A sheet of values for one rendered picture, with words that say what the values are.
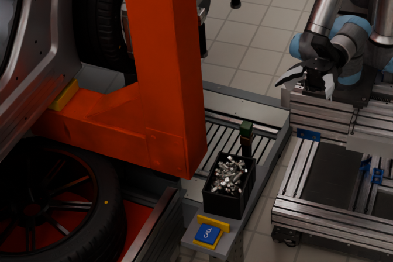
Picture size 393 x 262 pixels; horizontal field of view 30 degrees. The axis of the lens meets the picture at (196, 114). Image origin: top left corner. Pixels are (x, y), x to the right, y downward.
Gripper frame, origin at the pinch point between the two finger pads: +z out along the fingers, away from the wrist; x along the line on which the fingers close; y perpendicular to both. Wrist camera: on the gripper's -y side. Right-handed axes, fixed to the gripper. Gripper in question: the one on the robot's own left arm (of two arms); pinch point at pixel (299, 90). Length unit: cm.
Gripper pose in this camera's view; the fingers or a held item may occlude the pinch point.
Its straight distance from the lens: 188.6
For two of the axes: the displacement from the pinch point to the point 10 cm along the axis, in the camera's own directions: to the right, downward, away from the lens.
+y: 1.7, 7.7, 6.2
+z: -5.7, 5.9, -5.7
